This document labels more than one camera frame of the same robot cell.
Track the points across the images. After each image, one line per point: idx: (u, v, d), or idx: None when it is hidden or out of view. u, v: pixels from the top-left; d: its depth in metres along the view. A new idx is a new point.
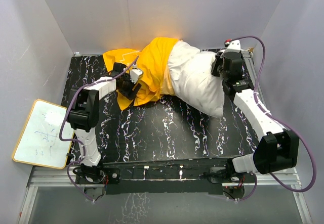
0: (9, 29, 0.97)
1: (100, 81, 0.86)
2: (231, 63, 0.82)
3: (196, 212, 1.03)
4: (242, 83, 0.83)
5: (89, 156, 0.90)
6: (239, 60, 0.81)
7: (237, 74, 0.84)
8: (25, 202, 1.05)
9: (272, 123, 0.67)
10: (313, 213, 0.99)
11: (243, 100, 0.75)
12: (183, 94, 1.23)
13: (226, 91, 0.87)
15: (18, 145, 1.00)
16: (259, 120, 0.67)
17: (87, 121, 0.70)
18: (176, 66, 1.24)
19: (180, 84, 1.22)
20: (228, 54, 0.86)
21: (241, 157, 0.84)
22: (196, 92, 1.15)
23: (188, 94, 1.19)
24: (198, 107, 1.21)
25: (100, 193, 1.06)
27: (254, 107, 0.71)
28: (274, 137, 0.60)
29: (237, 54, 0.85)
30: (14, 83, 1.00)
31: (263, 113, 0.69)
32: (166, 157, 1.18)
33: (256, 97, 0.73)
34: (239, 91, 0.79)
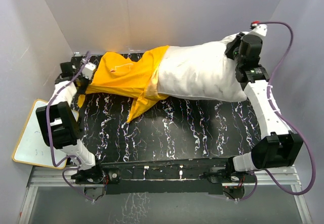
0: (10, 29, 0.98)
1: (61, 90, 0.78)
2: (248, 48, 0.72)
3: (196, 212, 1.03)
4: (257, 71, 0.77)
5: (84, 162, 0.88)
6: (258, 45, 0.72)
7: (253, 60, 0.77)
8: (25, 202, 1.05)
9: (279, 122, 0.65)
10: (313, 213, 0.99)
11: (254, 92, 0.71)
12: (196, 87, 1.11)
13: (238, 78, 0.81)
15: (18, 145, 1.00)
16: (266, 118, 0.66)
17: (70, 132, 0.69)
18: (177, 60, 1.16)
19: (190, 77, 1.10)
20: (246, 36, 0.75)
21: (241, 155, 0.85)
22: (212, 77, 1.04)
23: (204, 83, 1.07)
24: (217, 94, 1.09)
25: (100, 193, 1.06)
27: (264, 102, 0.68)
28: (277, 137, 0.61)
29: (256, 37, 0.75)
30: (14, 83, 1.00)
31: (272, 110, 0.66)
32: (166, 157, 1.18)
33: (269, 92, 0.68)
34: (253, 81, 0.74)
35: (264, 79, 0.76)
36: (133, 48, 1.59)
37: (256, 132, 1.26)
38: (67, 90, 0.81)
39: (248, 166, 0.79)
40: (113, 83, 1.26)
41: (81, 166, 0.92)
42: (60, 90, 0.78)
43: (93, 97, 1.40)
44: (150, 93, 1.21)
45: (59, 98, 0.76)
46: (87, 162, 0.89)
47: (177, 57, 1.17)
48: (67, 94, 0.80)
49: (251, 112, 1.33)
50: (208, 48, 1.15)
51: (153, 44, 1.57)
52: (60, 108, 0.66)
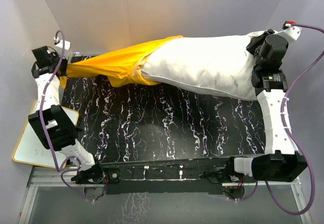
0: (11, 29, 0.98)
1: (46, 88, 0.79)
2: (271, 50, 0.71)
3: (196, 212, 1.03)
4: (276, 78, 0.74)
5: (83, 162, 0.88)
6: (283, 49, 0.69)
7: (274, 65, 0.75)
8: (25, 202, 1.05)
9: (287, 141, 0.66)
10: (313, 213, 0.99)
11: (268, 102, 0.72)
12: (206, 76, 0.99)
13: (253, 81, 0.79)
15: (18, 145, 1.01)
16: (274, 133, 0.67)
17: (68, 132, 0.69)
18: (185, 46, 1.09)
19: (199, 62, 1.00)
20: (271, 37, 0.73)
21: (242, 159, 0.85)
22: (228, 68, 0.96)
23: (216, 73, 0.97)
24: (231, 88, 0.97)
25: (100, 193, 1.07)
27: (276, 117, 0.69)
28: (281, 158, 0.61)
29: (282, 39, 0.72)
30: (15, 83, 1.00)
31: (282, 127, 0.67)
32: (166, 157, 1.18)
33: (283, 106, 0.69)
34: (268, 89, 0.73)
35: (281, 87, 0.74)
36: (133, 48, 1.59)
37: (256, 132, 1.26)
38: (51, 88, 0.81)
39: (248, 170, 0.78)
40: (105, 61, 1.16)
41: (81, 167, 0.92)
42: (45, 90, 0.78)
43: (93, 97, 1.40)
44: (134, 74, 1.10)
45: (47, 100, 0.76)
46: (86, 162, 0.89)
47: (184, 44, 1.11)
48: (53, 93, 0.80)
49: (251, 112, 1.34)
50: (222, 41, 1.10)
51: None
52: (53, 112, 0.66)
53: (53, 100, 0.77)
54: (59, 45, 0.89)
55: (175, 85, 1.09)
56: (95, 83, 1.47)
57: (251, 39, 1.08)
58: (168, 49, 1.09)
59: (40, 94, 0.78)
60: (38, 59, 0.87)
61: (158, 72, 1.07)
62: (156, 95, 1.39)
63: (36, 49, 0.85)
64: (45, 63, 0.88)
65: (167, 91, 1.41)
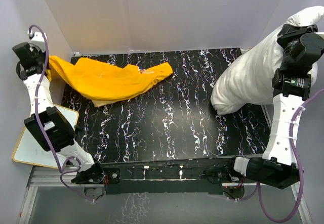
0: (10, 30, 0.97)
1: (38, 91, 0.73)
2: (303, 52, 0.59)
3: (196, 212, 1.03)
4: (299, 83, 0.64)
5: (83, 162, 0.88)
6: (318, 53, 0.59)
7: (300, 69, 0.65)
8: (25, 202, 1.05)
9: (287, 151, 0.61)
10: (313, 213, 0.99)
11: (279, 108, 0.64)
12: (258, 86, 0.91)
13: (274, 81, 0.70)
15: (18, 145, 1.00)
16: (276, 140, 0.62)
17: (67, 133, 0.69)
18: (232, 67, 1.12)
19: (252, 78, 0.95)
20: (307, 36, 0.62)
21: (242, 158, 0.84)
22: (264, 73, 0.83)
23: (266, 80, 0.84)
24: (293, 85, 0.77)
25: (100, 193, 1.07)
27: (284, 124, 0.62)
28: (275, 164, 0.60)
29: (320, 41, 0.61)
30: (15, 84, 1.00)
31: (287, 136, 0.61)
32: (166, 157, 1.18)
33: (295, 116, 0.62)
34: (285, 95, 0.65)
35: (301, 94, 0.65)
36: (133, 48, 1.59)
37: (256, 132, 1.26)
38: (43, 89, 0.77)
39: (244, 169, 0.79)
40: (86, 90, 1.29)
41: (81, 167, 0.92)
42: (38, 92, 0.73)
43: None
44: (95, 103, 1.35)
45: (42, 102, 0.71)
46: (85, 161, 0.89)
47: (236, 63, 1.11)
48: (46, 95, 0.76)
49: (251, 112, 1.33)
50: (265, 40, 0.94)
51: (154, 44, 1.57)
52: (50, 114, 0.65)
53: (48, 101, 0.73)
54: (35, 39, 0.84)
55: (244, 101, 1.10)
56: None
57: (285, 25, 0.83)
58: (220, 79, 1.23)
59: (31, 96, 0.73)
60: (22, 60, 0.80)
61: (229, 97, 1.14)
62: (156, 95, 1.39)
63: (18, 48, 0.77)
64: (31, 63, 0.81)
65: (167, 91, 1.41)
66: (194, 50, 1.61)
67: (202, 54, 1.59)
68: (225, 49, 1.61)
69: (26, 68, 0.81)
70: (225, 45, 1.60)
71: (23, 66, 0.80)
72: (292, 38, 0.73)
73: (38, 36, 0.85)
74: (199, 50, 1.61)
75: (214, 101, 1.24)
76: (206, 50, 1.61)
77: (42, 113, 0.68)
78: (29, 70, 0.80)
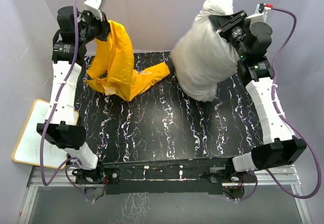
0: (10, 29, 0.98)
1: (59, 96, 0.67)
2: (256, 42, 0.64)
3: (196, 212, 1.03)
4: (261, 65, 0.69)
5: (85, 164, 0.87)
6: (268, 38, 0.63)
7: (258, 55, 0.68)
8: (25, 202, 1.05)
9: (283, 127, 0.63)
10: (313, 213, 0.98)
11: (257, 92, 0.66)
12: (216, 72, 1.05)
13: (239, 73, 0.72)
15: (18, 145, 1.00)
16: (270, 122, 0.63)
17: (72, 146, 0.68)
18: (185, 63, 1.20)
19: (210, 69, 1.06)
20: (254, 25, 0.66)
21: (241, 157, 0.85)
22: (223, 62, 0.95)
23: (224, 66, 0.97)
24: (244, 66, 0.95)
25: (100, 193, 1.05)
27: (269, 105, 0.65)
28: (281, 145, 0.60)
29: (267, 27, 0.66)
30: (15, 83, 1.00)
31: (277, 115, 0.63)
32: (166, 157, 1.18)
33: (274, 93, 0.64)
34: (256, 79, 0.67)
35: (268, 75, 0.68)
36: (133, 48, 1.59)
37: (256, 132, 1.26)
38: (69, 89, 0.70)
39: (249, 166, 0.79)
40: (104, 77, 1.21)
41: (82, 167, 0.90)
42: (59, 95, 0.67)
43: (93, 96, 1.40)
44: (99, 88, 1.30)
45: (60, 109, 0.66)
46: (87, 164, 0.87)
47: (187, 65, 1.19)
48: (69, 99, 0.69)
49: (251, 112, 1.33)
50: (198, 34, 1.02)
51: (153, 45, 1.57)
52: (61, 129, 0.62)
53: (67, 110, 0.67)
54: (88, 2, 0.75)
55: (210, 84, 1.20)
56: None
57: (212, 17, 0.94)
58: (181, 79, 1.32)
59: (53, 95, 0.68)
60: (64, 29, 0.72)
61: (205, 88, 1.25)
62: (156, 96, 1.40)
63: (61, 17, 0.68)
64: (69, 38, 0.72)
65: (167, 91, 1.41)
66: None
67: None
68: None
69: (65, 41, 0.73)
70: None
71: (62, 37, 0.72)
72: (233, 28, 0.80)
73: (93, 0, 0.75)
74: None
75: (198, 98, 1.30)
76: None
77: (54, 124, 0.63)
78: (63, 47, 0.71)
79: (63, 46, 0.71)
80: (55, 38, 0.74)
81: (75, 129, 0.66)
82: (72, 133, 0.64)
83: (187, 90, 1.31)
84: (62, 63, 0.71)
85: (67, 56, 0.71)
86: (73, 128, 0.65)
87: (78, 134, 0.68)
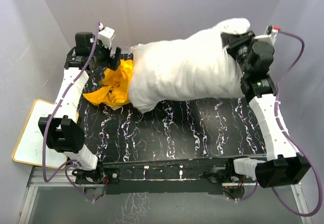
0: (10, 29, 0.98)
1: (66, 93, 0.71)
2: (258, 60, 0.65)
3: (196, 212, 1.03)
4: (265, 83, 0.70)
5: (85, 165, 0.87)
6: (270, 57, 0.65)
7: (261, 73, 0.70)
8: (25, 202, 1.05)
9: (287, 144, 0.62)
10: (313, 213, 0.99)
11: (260, 108, 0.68)
12: (194, 88, 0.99)
13: (243, 89, 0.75)
15: (18, 145, 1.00)
16: (273, 138, 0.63)
17: (72, 146, 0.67)
18: (156, 63, 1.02)
19: (185, 80, 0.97)
20: (257, 45, 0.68)
21: (242, 160, 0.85)
22: (213, 79, 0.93)
23: (209, 84, 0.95)
24: (222, 93, 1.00)
25: (100, 193, 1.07)
27: (272, 121, 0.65)
28: (285, 162, 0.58)
29: (269, 47, 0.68)
30: (15, 83, 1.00)
31: (280, 130, 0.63)
32: (166, 157, 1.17)
33: (277, 109, 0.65)
34: (259, 95, 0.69)
35: (271, 91, 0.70)
36: None
37: (256, 132, 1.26)
38: (76, 89, 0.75)
39: (249, 171, 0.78)
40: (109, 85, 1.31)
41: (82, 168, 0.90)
42: (66, 93, 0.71)
43: None
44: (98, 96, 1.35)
45: (65, 106, 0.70)
46: (87, 165, 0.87)
47: (158, 63, 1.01)
48: (74, 99, 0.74)
49: (251, 112, 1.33)
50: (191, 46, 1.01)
51: None
52: (63, 124, 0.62)
53: (71, 107, 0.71)
54: (102, 32, 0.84)
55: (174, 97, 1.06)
56: (96, 83, 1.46)
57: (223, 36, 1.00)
58: (145, 76, 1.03)
59: (61, 93, 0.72)
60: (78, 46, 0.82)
61: (153, 97, 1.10)
62: None
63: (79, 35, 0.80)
64: (82, 52, 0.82)
65: None
66: None
67: None
68: None
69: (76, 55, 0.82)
70: None
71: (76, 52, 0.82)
72: (240, 45, 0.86)
73: (106, 31, 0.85)
74: None
75: (135, 104, 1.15)
76: None
77: (57, 119, 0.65)
78: (75, 58, 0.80)
79: (75, 57, 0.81)
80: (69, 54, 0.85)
81: (76, 127, 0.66)
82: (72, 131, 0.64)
83: (134, 93, 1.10)
84: (73, 70, 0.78)
85: (78, 64, 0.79)
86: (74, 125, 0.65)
87: (78, 133, 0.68)
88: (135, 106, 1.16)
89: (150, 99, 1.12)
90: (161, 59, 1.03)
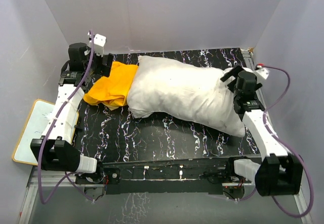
0: (9, 29, 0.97)
1: (59, 113, 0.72)
2: (244, 83, 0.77)
3: (196, 212, 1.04)
4: (254, 102, 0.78)
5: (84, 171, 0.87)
6: (253, 81, 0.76)
7: (250, 94, 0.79)
8: (25, 202, 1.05)
9: (278, 145, 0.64)
10: (313, 213, 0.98)
11: (251, 119, 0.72)
12: (197, 112, 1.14)
13: (235, 108, 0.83)
15: (18, 145, 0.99)
16: (264, 140, 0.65)
17: (67, 166, 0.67)
18: (167, 78, 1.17)
19: (191, 101, 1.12)
20: (243, 72, 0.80)
21: (242, 163, 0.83)
22: (215, 107, 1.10)
23: (210, 112, 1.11)
24: (220, 128, 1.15)
25: (100, 193, 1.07)
27: (262, 128, 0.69)
28: (278, 160, 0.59)
29: (253, 74, 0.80)
30: (14, 83, 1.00)
31: (270, 134, 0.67)
32: (166, 157, 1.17)
33: (265, 118, 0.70)
34: (249, 110, 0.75)
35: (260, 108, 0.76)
36: (133, 48, 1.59)
37: None
38: (69, 108, 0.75)
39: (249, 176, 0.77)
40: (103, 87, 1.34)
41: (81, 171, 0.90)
42: (60, 113, 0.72)
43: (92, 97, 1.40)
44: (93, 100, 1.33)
45: (58, 126, 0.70)
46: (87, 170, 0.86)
47: (171, 78, 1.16)
48: (68, 118, 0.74)
49: None
50: (197, 74, 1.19)
51: (153, 44, 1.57)
52: (56, 146, 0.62)
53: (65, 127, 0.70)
54: (96, 42, 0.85)
55: (176, 111, 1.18)
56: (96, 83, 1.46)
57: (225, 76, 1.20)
58: (155, 84, 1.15)
59: (54, 113, 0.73)
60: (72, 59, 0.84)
61: (154, 106, 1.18)
62: None
63: (72, 49, 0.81)
64: (77, 66, 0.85)
65: None
66: (194, 50, 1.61)
67: (202, 54, 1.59)
68: (225, 49, 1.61)
69: (72, 69, 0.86)
70: (225, 45, 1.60)
71: (70, 66, 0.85)
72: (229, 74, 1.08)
73: (98, 39, 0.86)
74: (199, 50, 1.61)
75: (132, 105, 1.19)
76: (206, 50, 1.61)
77: (51, 140, 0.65)
78: (70, 74, 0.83)
79: (70, 74, 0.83)
80: (64, 68, 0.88)
81: (70, 146, 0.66)
82: (67, 149, 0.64)
83: (137, 95, 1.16)
84: (68, 86, 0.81)
85: (73, 80, 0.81)
86: (68, 144, 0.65)
87: (73, 153, 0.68)
88: (132, 108, 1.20)
89: (150, 106, 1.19)
90: (173, 75, 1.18)
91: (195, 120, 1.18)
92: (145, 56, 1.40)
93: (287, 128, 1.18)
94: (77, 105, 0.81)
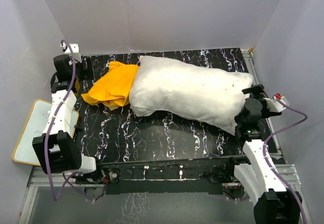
0: (9, 29, 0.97)
1: (58, 110, 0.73)
2: (249, 115, 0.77)
3: (196, 213, 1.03)
4: (254, 131, 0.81)
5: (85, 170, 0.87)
6: (258, 113, 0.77)
7: (252, 124, 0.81)
8: (25, 202, 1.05)
9: (276, 180, 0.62)
10: (313, 214, 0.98)
11: (251, 150, 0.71)
12: (201, 109, 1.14)
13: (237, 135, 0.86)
15: (18, 145, 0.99)
16: (263, 174, 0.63)
17: (71, 162, 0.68)
18: (171, 75, 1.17)
19: (196, 98, 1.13)
20: (249, 100, 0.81)
21: (243, 175, 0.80)
22: (220, 103, 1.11)
23: (215, 108, 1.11)
24: (226, 126, 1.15)
25: (100, 193, 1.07)
27: (260, 160, 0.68)
28: (276, 195, 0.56)
29: (259, 103, 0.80)
30: (14, 83, 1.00)
31: (269, 168, 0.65)
32: (166, 157, 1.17)
33: (265, 150, 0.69)
34: (249, 139, 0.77)
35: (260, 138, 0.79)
36: (133, 48, 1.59)
37: None
38: (66, 108, 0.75)
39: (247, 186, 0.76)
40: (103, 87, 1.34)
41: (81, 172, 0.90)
42: (58, 112, 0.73)
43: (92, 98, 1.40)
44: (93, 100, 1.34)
45: (57, 122, 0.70)
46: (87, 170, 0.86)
47: (174, 75, 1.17)
48: (66, 116, 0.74)
49: None
50: (201, 72, 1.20)
51: (153, 44, 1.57)
52: (58, 138, 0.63)
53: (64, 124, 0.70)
54: (67, 51, 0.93)
55: (180, 109, 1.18)
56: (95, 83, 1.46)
57: (229, 74, 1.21)
58: (158, 82, 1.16)
59: (52, 112, 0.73)
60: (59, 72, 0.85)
61: (157, 104, 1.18)
62: None
63: (57, 61, 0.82)
64: (64, 77, 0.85)
65: None
66: (194, 50, 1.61)
67: (202, 54, 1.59)
68: (225, 49, 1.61)
69: (60, 80, 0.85)
70: (225, 45, 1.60)
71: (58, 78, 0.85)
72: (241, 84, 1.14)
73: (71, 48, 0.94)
74: (199, 50, 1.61)
75: (134, 103, 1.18)
76: (207, 50, 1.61)
77: (52, 135, 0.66)
78: (61, 83, 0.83)
79: (61, 83, 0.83)
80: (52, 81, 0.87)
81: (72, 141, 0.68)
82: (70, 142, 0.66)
83: (140, 93, 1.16)
84: (60, 92, 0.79)
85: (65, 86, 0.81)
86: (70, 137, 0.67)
87: (74, 149, 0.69)
88: (134, 106, 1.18)
89: (153, 105, 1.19)
90: (177, 73, 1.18)
91: (199, 118, 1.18)
92: (146, 56, 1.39)
93: (288, 128, 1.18)
94: (72, 107, 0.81)
